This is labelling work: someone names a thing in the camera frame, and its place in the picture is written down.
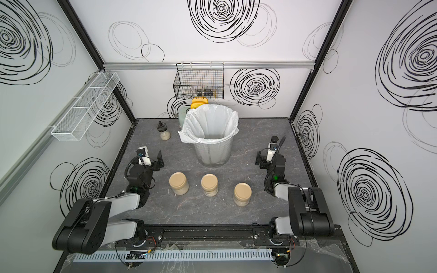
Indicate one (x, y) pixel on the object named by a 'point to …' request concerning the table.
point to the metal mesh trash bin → (214, 154)
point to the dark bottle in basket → (207, 92)
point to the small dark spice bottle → (274, 139)
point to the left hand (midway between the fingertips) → (150, 151)
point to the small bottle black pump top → (161, 127)
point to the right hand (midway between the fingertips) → (268, 151)
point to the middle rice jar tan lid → (209, 182)
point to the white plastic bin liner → (209, 123)
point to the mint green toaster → (182, 110)
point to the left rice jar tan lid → (178, 182)
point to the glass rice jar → (240, 203)
